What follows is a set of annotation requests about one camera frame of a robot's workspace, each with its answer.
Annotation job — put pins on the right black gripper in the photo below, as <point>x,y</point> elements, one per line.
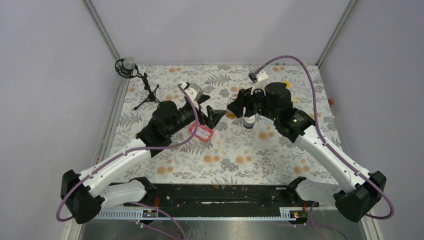
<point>244,98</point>

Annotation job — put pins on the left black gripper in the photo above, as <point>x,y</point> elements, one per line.
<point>213,117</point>

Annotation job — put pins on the red pill organizer box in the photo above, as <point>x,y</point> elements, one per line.
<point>204,133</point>

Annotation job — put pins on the white orange pill bottle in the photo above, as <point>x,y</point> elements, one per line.
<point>230,106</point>

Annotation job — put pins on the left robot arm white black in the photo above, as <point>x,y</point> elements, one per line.
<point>85,194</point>

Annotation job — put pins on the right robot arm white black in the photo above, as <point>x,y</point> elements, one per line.
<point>356,191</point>

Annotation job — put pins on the white dark pill bottle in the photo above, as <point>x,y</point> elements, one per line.
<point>249,121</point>

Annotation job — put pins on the floral patterned table mat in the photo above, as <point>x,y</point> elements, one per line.
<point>235,154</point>

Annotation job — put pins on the yellow green plastic tool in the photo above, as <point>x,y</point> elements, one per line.
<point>287,84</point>

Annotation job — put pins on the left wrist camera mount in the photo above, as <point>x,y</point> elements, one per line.
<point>193,91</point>

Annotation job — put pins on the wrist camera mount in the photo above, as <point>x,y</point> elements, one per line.
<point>259,81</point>
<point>193,91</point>

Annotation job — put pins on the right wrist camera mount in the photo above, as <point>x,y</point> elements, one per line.
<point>259,81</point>

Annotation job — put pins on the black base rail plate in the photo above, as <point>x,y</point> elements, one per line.
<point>199,199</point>

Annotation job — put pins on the white slotted cable duct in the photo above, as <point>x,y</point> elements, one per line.
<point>146,214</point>

